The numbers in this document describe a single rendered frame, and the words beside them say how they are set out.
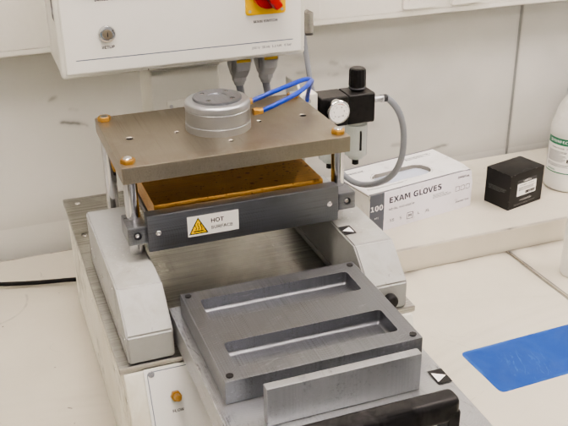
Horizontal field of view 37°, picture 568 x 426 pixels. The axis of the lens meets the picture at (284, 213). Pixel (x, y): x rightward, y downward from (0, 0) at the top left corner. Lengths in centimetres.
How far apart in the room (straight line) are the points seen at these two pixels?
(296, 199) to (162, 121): 20
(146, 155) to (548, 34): 109
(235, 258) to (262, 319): 26
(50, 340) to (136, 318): 42
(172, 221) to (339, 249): 21
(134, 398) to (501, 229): 80
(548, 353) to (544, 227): 35
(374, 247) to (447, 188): 56
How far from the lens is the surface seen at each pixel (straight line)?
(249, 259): 111
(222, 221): 98
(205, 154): 96
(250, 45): 117
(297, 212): 101
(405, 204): 150
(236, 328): 86
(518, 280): 147
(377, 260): 100
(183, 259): 112
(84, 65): 113
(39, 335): 134
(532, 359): 128
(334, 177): 104
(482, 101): 181
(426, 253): 146
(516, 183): 159
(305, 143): 99
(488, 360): 126
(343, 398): 79
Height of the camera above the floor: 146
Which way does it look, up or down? 25 degrees down
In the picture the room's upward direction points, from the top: 1 degrees counter-clockwise
